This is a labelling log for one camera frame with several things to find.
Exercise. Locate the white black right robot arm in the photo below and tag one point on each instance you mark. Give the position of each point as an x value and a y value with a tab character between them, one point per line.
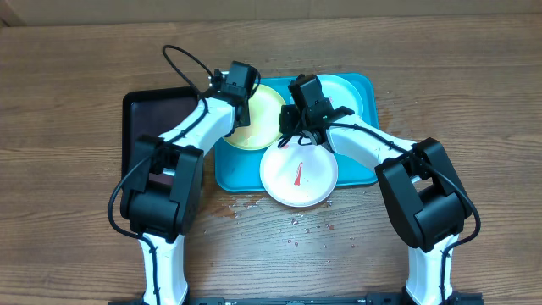
426	202

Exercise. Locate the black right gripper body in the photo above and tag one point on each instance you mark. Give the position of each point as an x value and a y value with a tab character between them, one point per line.
298	123

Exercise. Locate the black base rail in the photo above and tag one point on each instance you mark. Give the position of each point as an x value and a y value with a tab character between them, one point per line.
388	298

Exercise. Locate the black rectangular tray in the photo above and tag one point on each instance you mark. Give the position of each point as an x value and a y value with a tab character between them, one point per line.
152	113

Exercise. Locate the teal plastic serving tray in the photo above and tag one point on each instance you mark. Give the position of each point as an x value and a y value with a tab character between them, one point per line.
237	170

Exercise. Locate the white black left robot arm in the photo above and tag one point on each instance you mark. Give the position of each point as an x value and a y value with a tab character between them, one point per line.
161	186

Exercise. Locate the yellow-green plastic plate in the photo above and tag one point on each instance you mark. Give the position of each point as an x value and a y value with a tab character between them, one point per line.
263	130

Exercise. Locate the light blue plastic plate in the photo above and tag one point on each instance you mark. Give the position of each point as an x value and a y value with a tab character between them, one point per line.
341	92

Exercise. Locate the white plastic plate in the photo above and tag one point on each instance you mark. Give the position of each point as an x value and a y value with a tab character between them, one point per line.
298	176

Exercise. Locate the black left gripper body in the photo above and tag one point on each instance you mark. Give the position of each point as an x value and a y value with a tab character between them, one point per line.
248	120

